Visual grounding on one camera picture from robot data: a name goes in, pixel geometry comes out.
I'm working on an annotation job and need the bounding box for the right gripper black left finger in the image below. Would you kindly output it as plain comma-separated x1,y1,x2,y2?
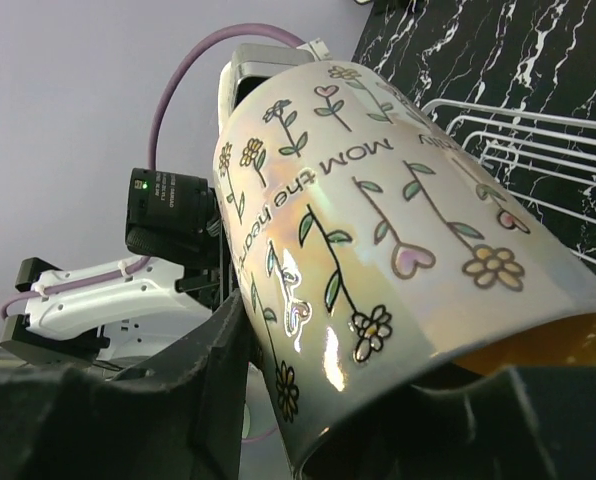
0,292,251,479

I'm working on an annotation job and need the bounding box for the floral iridescent white mug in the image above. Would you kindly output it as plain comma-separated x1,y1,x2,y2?
213,61,596,478

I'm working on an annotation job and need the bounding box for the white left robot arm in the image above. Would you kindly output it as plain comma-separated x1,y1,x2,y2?
0,168,223,370

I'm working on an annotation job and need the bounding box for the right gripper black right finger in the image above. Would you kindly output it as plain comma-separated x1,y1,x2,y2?
302,367,596,479

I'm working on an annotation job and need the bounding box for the white wire dish rack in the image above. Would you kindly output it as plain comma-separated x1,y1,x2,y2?
421,99,596,274

